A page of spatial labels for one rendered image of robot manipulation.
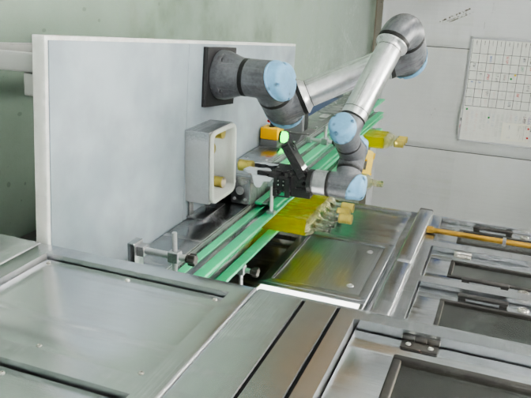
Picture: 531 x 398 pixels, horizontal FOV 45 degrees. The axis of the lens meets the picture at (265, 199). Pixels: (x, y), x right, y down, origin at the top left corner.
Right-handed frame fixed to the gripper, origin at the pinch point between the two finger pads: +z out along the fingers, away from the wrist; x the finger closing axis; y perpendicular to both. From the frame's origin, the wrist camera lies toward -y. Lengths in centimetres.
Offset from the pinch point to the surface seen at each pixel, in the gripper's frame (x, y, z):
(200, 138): -9.3, -9.5, 12.0
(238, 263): -15.6, 25.1, -2.9
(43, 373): -111, -3, -13
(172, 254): -55, 5, -3
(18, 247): -78, -3, 19
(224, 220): -7.2, 16.1, 5.5
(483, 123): 603, 120, -48
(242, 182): 9.1, 9.0, 6.4
